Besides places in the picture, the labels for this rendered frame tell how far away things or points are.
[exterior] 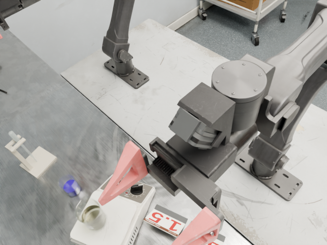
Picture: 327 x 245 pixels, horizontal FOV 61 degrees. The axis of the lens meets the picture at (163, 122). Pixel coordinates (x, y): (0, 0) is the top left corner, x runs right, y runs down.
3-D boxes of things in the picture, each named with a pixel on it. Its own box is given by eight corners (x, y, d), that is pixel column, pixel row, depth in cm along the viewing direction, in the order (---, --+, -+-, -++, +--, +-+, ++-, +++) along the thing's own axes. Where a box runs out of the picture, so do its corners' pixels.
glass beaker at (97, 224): (111, 228, 63) (101, 217, 56) (87, 236, 62) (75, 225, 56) (106, 204, 66) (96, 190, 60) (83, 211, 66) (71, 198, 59)
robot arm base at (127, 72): (132, 73, 94) (147, 62, 96) (98, 49, 103) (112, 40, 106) (136, 90, 100) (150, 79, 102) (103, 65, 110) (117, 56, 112)
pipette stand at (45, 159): (40, 147, 89) (19, 123, 78) (57, 158, 85) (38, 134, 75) (20, 166, 85) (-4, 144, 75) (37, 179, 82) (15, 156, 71)
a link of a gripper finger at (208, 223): (167, 281, 24) (234, 205, 28) (118, 223, 28) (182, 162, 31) (173, 289, 30) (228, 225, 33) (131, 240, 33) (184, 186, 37)
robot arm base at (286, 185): (297, 190, 65) (313, 170, 67) (228, 141, 74) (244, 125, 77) (288, 202, 71) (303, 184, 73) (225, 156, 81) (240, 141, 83)
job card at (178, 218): (156, 204, 74) (154, 198, 70) (188, 218, 71) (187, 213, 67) (145, 225, 71) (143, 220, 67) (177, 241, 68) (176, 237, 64)
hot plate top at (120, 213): (95, 190, 69) (94, 188, 68) (138, 206, 66) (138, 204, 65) (69, 237, 63) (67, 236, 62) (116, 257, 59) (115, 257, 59)
